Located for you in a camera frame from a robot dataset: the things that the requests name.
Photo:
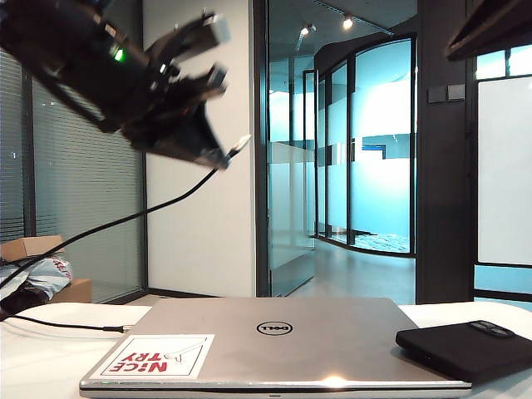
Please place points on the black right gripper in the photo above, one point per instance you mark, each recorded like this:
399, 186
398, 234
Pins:
490, 31

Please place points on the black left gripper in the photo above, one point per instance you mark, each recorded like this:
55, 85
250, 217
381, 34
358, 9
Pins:
166, 95

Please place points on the black smartphone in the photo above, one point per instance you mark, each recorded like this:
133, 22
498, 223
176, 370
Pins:
457, 349

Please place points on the glass door leaf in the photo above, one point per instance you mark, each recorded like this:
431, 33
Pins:
291, 187

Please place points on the wide grey window blinds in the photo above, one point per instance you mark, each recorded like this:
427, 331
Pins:
87, 187

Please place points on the white frosted panel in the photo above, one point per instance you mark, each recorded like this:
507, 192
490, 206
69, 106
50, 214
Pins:
505, 166

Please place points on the ceiling spotlight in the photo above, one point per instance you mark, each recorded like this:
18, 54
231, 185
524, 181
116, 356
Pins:
304, 30
348, 23

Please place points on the curved glass partition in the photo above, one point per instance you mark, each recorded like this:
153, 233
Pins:
374, 166

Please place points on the narrow grey window blinds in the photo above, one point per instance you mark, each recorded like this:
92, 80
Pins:
10, 145

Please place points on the closed brown cardboard box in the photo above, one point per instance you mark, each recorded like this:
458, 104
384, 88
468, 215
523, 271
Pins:
77, 291

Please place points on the white red print sticker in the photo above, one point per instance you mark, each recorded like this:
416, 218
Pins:
166, 357

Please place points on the silver Dell laptop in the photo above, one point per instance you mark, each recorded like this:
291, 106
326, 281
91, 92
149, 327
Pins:
291, 353

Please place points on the black bag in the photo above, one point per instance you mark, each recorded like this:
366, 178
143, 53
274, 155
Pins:
21, 301

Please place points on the dark wall switch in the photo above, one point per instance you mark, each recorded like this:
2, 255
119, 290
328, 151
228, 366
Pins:
436, 95
456, 93

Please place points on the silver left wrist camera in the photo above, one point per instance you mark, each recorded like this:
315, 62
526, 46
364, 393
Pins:
217, 28

